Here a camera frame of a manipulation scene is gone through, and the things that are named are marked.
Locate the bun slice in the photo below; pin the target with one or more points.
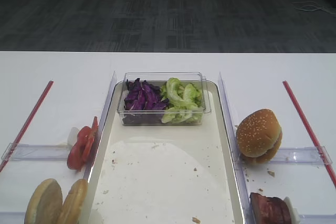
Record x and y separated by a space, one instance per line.
71 209
45 203

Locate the green lettuce leaves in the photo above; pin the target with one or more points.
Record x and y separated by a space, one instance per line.
185 102

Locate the red tomato slice back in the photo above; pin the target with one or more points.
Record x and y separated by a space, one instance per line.
89 136

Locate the red tomato slice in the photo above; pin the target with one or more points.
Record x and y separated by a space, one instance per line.
89 136
74 160

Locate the red tomato slice front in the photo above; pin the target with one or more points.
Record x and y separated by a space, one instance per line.
74 160

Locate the clear plastic salad container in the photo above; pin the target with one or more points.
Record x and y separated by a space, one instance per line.
158 79

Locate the purple cabbage pieces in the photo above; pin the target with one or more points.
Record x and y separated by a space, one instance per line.
143 96

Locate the right clear long divider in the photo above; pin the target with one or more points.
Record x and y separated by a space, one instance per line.
240 178

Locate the cream rectangular serving tray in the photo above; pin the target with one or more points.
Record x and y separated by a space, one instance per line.
166 174

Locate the sesame burger bun stack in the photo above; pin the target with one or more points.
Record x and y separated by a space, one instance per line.
259 137

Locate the right clear cross divider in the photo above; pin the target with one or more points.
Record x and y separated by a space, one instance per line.
307 155

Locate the clear cross divider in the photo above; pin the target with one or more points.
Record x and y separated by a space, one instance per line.
26 152
307 155

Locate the left clear cross divider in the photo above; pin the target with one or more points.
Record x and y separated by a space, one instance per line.
26 152

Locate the left red tape strip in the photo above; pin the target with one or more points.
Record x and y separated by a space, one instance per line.
24 128

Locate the red tape strip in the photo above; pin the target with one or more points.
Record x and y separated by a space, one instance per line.
24 128
310 132

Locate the white patty holder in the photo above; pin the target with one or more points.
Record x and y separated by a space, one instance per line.
295 219

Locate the right red tape strip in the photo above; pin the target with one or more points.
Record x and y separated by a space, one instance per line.
310 132

